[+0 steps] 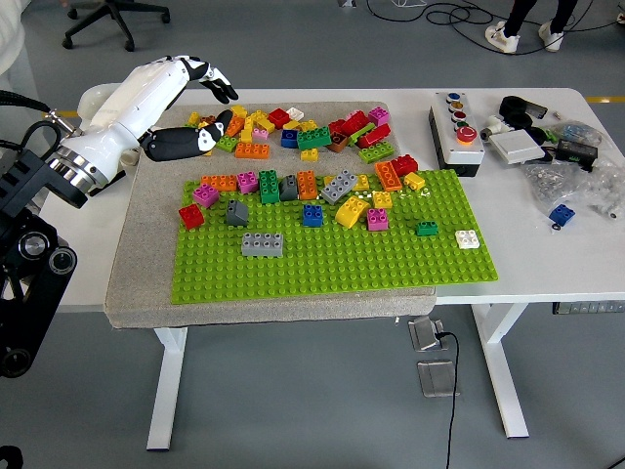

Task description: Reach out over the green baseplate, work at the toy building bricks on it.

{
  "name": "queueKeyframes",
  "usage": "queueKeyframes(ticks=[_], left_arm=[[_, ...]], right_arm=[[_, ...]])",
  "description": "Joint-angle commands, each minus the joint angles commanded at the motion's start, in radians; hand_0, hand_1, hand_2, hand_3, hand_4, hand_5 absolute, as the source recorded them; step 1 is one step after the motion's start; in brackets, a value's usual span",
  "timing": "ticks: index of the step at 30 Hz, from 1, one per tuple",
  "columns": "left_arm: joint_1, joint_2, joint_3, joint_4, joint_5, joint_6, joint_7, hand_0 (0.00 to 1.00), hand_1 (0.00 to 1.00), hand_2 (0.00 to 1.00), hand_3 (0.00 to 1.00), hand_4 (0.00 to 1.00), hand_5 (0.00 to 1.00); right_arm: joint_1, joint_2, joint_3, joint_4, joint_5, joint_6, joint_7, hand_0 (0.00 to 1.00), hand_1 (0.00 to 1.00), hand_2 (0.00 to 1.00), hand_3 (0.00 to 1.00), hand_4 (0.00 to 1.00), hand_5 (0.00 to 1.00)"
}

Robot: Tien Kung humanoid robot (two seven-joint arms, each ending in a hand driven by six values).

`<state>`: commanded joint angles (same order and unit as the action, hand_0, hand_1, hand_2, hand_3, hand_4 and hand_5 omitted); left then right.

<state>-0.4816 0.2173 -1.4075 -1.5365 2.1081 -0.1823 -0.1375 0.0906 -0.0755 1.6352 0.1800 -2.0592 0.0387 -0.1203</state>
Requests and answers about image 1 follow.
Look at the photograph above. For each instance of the black office chair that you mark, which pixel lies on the black office chair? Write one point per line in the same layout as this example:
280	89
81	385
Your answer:
116	9

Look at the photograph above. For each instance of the white small brick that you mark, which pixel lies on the white small brick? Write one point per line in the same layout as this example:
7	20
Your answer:
295	113

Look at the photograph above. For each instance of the clear bag blue parts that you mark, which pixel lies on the clear bag blue parts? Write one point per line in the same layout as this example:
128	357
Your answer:
578	132

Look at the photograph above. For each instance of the white flat switch plate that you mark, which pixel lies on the white flat switch plate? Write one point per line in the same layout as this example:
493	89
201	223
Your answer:
516	148

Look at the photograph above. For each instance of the yellow rounded small brick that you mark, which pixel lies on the yellow rounded small brick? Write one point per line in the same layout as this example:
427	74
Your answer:
414	181

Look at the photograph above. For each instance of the black tape roll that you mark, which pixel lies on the black tape roll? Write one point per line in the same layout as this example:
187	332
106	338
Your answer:
518	118
508	101

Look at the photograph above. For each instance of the magenta two-by-two brick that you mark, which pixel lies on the magenta two-by-two brick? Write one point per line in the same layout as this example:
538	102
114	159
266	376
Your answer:
378	115
378	219
206	194

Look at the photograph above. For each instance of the pink two-by-two brick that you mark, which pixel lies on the pink two-by-two brick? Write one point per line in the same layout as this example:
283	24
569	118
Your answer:
247	182

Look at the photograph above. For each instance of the green plastic clip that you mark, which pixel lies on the green plastic clip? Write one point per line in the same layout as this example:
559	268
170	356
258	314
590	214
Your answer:
552	131

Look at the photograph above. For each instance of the black round knob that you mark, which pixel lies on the black round knob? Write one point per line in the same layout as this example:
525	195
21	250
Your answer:
537	134

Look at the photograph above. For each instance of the white pipe connector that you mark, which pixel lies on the white pipe connector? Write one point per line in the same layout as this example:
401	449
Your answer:
494	124

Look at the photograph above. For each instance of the metal floor socket box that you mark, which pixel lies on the metal floor socket box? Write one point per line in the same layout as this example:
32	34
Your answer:
422	334
437	378

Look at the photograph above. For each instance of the push-button control box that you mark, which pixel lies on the push-button control box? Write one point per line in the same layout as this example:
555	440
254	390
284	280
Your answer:
464	151

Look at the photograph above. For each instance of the red two-by-four brick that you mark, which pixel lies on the red two-by-four brick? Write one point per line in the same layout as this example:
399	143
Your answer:
374	136
355	123

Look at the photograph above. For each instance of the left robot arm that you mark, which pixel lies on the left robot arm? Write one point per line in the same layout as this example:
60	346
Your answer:
24	185

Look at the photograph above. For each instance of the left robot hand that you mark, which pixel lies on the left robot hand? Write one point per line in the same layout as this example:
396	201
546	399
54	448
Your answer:
132	102

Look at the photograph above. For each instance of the red two-by-two brick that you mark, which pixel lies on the red two-by-two brick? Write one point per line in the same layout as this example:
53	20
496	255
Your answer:
279	117
191	216
404	165

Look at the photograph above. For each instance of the grey-brown mat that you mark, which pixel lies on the grey-brown mat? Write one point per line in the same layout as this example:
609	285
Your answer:
293	309

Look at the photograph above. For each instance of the yellow arch brick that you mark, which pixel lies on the yellow arch brick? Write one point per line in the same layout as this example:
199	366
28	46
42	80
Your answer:
352	211

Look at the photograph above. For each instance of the black power adapter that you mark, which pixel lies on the black power adapter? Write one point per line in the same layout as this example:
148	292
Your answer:
576	151

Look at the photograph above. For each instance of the grey two-by-four brick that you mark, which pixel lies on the grey two-by-four brick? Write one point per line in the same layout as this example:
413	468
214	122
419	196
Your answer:
262	244
339	186

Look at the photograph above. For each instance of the dark green two-by-four brick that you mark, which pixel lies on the dark green two-by-four brick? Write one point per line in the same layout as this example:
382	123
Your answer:
269	186
314	138

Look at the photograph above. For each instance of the small black grey block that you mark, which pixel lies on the small black grey block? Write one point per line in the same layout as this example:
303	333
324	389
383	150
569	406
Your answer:
538	111

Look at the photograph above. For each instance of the dark green small brick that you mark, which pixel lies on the dark green small brick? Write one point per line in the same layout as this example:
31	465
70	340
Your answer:
427	228

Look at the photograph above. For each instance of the orange two-by-four brick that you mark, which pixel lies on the orange two-by-four brick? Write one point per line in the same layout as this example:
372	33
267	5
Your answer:
220	182
252	150

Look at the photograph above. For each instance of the white table leg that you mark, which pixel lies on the white table leg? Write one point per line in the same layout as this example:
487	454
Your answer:
166	391
503	371

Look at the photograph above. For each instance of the clear bag of screws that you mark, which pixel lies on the clear bag of screws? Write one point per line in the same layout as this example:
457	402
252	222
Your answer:
552	183

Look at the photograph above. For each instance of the lime green two-by-four brick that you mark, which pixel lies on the lime green two-by-four brick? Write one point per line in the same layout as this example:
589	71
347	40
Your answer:
376	152

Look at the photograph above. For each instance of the pink small brick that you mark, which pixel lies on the pink small brick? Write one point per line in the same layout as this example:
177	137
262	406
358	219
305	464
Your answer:
260	134
352	115

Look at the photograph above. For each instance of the blue two-by-two brick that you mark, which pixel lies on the blue two-by-two brick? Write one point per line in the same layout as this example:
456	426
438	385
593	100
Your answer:
561	213
312	215
289	139

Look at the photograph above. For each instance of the grey slope brick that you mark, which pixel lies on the grey slope brick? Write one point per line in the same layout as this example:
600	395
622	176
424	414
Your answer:
237	212
289	188

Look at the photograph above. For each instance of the clear bag metal parts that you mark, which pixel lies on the clear bag metal parts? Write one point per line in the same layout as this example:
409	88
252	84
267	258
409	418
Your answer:
608	190

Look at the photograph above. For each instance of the white two-by-two brick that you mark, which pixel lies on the white two-by-two brick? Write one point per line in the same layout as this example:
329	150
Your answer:
468	239

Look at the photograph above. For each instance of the white plastic bowl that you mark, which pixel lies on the white plastic bowl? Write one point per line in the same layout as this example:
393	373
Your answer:
90	100

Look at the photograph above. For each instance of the yellow long brick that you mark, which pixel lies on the yellow long brick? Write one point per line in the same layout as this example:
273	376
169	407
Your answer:
248	128

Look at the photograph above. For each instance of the brown brick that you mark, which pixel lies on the brown brick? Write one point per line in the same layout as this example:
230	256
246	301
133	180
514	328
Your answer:
338	141
207	119

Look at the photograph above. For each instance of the green baseplate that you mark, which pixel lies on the green baseplate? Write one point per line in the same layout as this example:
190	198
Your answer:
366	264

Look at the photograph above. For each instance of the table height control panel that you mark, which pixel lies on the table height control panel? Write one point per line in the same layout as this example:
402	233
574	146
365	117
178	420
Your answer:
586	308

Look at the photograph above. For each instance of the white plastic tube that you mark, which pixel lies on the white plastic tube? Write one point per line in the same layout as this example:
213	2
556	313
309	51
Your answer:
129	156

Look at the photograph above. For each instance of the orange upturned long brick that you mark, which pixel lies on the orange upturned long brick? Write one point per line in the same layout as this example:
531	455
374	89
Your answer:
388	175

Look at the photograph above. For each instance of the lime green flat plate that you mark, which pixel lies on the lime green flat plate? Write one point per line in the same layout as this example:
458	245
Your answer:
361	133

